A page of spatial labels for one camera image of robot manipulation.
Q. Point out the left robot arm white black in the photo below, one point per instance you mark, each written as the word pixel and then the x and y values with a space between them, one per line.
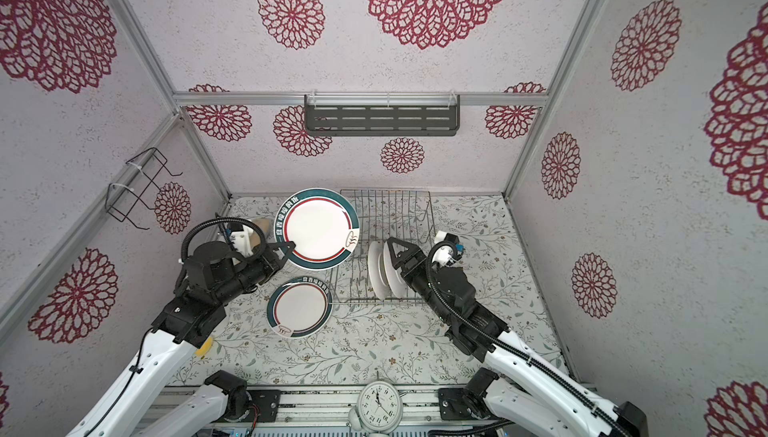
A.
pixel 211 277

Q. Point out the black wire wall holder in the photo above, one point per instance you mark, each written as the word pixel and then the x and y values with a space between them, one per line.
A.
pixel 144 169

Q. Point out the white analog clock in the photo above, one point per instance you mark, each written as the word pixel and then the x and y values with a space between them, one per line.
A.
pixel 378 410

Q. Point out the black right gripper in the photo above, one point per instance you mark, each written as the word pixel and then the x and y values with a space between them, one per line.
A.
pixel 417 258

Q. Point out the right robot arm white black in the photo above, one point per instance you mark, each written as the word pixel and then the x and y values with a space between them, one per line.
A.
pixel 514 383

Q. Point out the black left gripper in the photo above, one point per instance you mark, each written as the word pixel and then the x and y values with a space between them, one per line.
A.
pixel 273 262

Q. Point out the silver wire dish rack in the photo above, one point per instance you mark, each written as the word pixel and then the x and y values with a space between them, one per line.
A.
pixel 365 277

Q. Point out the white plate green red rim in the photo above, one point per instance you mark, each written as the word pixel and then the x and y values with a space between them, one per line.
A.
pixel 299 307

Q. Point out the dark grey wall shelf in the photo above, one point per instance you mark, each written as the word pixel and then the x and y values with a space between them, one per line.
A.
pixel 386 117

